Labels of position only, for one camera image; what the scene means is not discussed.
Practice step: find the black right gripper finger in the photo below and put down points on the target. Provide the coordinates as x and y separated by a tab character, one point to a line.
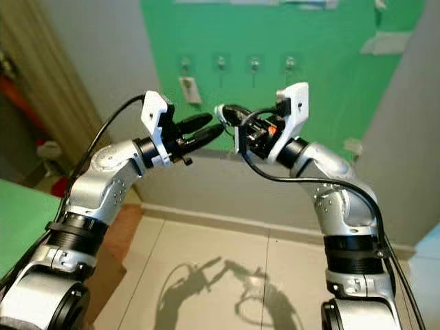
236	130
239	111

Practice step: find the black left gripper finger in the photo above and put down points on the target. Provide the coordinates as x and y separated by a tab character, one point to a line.
207	136
196	122

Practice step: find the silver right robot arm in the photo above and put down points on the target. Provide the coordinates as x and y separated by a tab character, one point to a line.
337	185

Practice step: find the white key tag card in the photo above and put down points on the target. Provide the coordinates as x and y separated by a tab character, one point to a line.
189	91

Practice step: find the white baseboard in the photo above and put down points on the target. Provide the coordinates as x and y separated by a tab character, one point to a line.
213	218

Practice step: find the white corner tape piece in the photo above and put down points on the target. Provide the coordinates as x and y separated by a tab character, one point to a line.
353	146

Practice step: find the red cloth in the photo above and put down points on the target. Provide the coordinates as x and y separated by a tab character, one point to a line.
58	187

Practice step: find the white plastic jug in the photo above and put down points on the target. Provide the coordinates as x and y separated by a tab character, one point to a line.
49	149

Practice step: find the wooden door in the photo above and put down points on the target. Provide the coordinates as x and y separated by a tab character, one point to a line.
55	75

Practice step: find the orange stick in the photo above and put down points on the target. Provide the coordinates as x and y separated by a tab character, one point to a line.
17	103

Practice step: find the grey tape piece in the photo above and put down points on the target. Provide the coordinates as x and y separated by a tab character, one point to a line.
385	42

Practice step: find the green table mat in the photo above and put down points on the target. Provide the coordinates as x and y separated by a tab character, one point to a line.
24	220

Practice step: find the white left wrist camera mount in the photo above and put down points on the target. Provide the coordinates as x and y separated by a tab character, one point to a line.
157	110

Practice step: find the clear adhesive wall hook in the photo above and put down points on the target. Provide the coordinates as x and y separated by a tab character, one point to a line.
185	63
290	63
221	63
255	64

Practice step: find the green wall board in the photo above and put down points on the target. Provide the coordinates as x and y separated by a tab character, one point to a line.
179	27

